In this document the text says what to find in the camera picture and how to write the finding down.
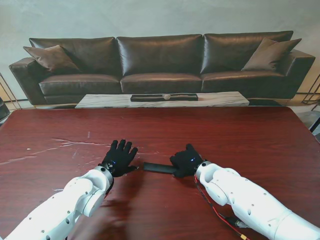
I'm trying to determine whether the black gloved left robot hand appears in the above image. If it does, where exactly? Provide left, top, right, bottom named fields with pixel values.
left=98, top=139, right=139, bottom=178

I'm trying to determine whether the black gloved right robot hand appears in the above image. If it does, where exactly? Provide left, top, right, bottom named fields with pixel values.
left=169, top=143, right=204, bottom=180

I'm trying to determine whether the black remote control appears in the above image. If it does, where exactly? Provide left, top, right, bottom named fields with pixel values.
left=143, top=161, right=176, bottom=176

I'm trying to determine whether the white marble coffee table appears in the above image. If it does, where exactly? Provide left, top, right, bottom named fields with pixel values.
left=74, top=91, right=251, bottom=109

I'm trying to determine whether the black decorative tray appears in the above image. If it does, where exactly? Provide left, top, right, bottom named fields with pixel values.
left=129, top=93, right=200, bottom=102

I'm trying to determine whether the dark brown leather sofa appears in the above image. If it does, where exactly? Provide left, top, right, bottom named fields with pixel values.
left=8, top=30, right=317, bottom=107

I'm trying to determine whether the brown throw cushion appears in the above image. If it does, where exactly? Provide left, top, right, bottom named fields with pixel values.
left=22, top=44, right=82, bottom=74
left=241, top=38, right=303, bottom=72

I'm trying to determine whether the dark object beside table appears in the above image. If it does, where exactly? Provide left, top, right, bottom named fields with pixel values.
left=0, top=98, right=11, bottom=121

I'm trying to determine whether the grey network cable plug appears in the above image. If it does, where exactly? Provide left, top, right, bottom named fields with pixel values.
left=226, top=217, right=249, bottom=229

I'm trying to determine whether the red black right arm cable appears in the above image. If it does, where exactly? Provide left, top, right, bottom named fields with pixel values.
left=193, top=174, right=248, bottom=240

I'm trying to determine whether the gold metal side table frame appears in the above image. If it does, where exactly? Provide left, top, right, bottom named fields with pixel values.
left=0, top=73, right=28, bottom=111

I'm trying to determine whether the black metal side table frame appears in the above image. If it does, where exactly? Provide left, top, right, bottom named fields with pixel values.
left=296, top=74, right=320, bottom=111

